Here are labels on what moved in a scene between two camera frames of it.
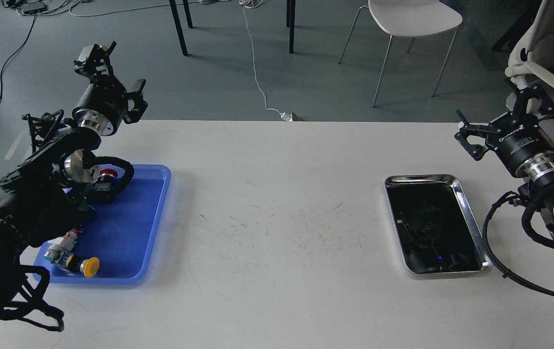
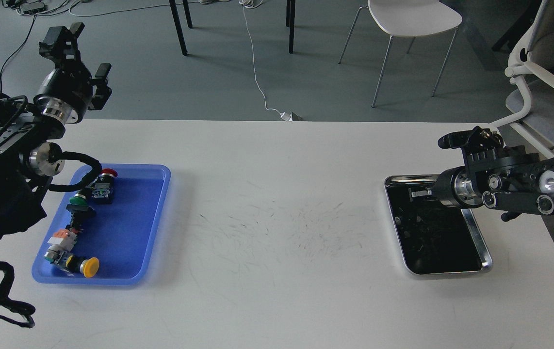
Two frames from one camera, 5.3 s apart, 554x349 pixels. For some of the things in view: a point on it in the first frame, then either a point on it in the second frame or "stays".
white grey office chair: x=551 y=52 stays
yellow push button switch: x=89 y=267 stays
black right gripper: x=517 y=136 -> x=455 y=186
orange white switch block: x=60 y=245 stays
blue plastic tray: x=122 y=235 stays
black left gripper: x=103 y=105 -> x=65 y=96
